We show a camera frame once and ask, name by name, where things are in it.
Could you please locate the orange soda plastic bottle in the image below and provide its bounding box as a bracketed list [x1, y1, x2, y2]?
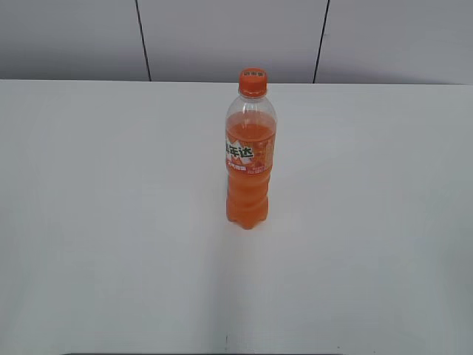
[225, 94, 277, 229]

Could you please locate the orange bottle cap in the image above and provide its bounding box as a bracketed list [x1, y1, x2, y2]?
[238, 67, 268, 98]

